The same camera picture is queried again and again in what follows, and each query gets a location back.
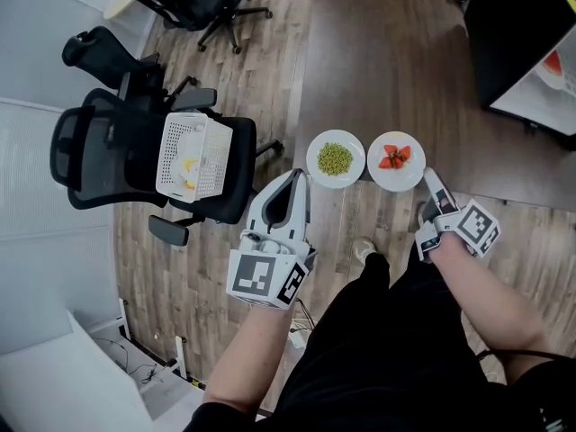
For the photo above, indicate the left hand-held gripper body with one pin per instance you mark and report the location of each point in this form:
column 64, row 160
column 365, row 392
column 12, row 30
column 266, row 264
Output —
column 252, row 277

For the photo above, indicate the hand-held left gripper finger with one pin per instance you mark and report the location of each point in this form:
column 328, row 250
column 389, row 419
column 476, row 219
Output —
column 257, row 209
column 302, row 209

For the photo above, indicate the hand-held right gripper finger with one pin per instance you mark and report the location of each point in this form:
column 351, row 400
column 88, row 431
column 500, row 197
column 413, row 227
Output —
column 434, row 182

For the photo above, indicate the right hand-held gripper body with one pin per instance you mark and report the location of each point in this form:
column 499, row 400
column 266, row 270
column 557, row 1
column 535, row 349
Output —
column 477, row 227

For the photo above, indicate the white plate of strawberries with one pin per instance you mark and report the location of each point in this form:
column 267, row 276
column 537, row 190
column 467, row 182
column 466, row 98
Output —
column 405, row 178

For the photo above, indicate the red strawberry piece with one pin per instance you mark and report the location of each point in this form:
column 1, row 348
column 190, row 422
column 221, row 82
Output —
column 384, row 163
column 388, row 150
column 405, row 152
column 398, row 164

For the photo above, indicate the white plate of green peas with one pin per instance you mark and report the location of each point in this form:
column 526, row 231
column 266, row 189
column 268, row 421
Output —
column 315, row 171

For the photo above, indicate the pile of green peas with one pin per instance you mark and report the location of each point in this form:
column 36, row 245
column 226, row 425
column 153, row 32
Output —
column 335, row 158

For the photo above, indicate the white plate of red fruit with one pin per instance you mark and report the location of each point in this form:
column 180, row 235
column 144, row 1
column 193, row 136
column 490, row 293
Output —
column 555, row 72

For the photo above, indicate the person's right forearm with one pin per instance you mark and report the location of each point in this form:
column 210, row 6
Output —
column 490, row 304

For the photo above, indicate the person's left forearm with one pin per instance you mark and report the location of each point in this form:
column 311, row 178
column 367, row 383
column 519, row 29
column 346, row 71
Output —
column 247, row 358

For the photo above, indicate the white perforated plastic basket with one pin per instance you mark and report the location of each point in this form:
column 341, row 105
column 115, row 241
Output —
column 216, row 160

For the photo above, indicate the person's beige shoe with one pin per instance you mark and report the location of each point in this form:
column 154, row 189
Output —
column 363, row 248

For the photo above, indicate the white and yellow basket contents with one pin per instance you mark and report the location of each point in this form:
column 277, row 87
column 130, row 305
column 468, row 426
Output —
column 189, row 164

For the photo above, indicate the white desk leg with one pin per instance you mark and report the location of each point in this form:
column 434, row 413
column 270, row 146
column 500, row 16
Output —
column 180, row 356

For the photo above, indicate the person's black trousers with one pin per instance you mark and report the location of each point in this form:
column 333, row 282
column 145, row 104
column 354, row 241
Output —
column 382, row 353

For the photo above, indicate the black mesh office chair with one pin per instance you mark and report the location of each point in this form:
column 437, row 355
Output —
column 112, row 160

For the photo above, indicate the person's black shirt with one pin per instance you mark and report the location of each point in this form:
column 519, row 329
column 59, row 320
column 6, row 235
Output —
column 549, row 394

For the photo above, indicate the black office chair with headrest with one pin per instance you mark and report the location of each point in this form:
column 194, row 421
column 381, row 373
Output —
column 198, row 2
column 108, row 56

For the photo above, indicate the white desk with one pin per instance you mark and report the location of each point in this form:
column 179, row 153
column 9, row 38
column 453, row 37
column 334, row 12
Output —
column 58, row 385

